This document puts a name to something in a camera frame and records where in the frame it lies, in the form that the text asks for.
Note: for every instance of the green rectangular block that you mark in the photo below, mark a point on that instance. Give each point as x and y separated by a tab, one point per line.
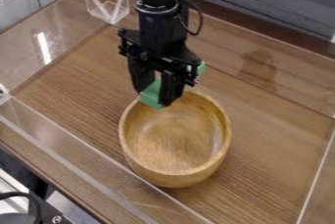
148	94

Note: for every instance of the clear acrylic corner bracket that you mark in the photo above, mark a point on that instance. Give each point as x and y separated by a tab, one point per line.
108	11

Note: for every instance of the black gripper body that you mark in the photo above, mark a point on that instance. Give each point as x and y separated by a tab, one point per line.
159	40

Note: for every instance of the black metal bracket with screw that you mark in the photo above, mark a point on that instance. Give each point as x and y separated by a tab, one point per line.
51	215

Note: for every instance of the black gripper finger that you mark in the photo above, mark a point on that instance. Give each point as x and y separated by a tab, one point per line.
142	73
171	86

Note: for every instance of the brown wooden bowl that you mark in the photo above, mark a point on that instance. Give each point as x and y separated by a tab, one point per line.
174	146

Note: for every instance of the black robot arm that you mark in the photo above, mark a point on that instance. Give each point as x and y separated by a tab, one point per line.
162	65

